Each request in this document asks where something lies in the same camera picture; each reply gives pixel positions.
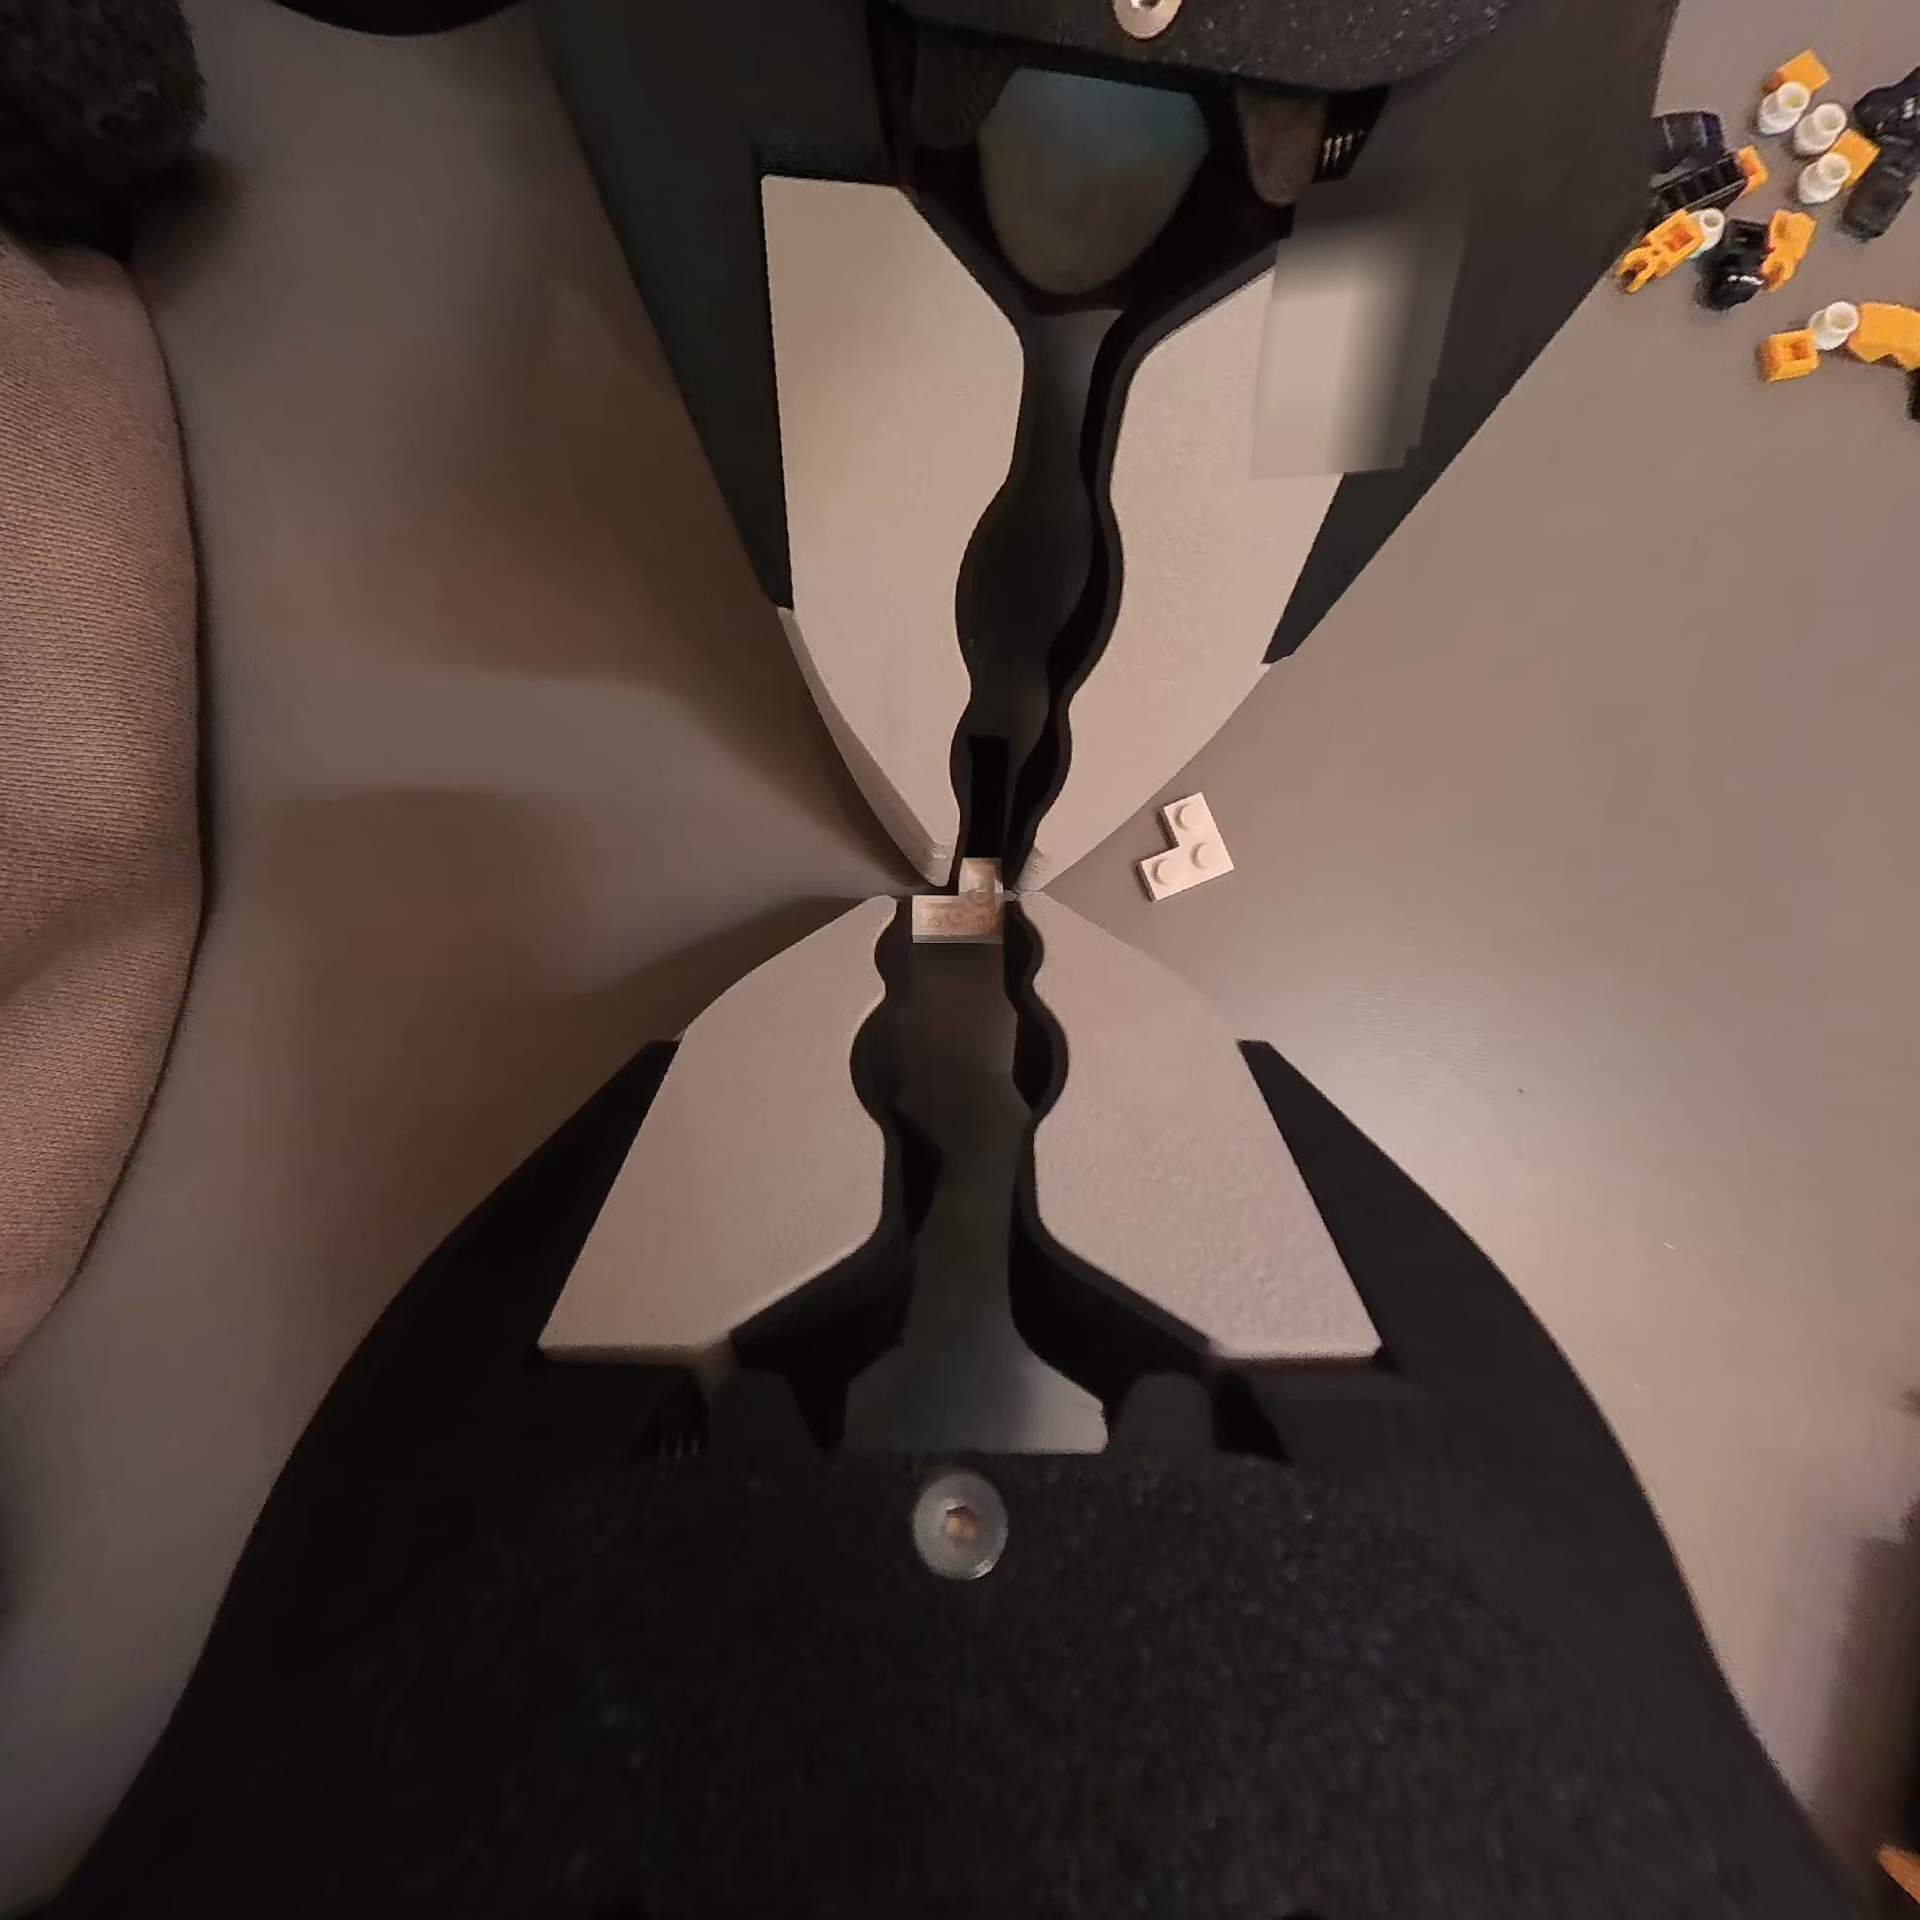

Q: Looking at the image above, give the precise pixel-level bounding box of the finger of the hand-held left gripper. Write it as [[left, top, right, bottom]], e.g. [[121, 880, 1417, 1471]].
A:
[[760, 174, 1040, 888], [1016, 270, 1349, 890]]

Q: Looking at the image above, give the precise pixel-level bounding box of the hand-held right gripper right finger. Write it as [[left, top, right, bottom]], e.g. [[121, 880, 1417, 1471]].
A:
[[1000, 890, 1384, 1455]]

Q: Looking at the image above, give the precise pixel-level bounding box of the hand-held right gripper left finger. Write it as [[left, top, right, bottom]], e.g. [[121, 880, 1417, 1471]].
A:
[[533, 890, 919, 1451]]

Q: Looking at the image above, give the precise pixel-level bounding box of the white corner lego plate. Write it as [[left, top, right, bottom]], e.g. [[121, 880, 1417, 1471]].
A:
[[1135, 793, 1235, 904], [908, 856, 1009, 945]]

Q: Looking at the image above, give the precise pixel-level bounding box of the pile of mixed small lego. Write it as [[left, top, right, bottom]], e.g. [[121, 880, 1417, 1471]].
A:
[[1615, 49, 1920, 423]]

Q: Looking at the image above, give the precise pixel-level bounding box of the black fleece jacket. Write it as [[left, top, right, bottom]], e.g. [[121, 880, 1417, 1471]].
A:
[[0, 0, 211, 250]]

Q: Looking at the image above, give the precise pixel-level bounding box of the beige sweatshirt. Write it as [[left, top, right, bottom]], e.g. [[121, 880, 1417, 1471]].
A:
[[0, 242, 205, 1368]]

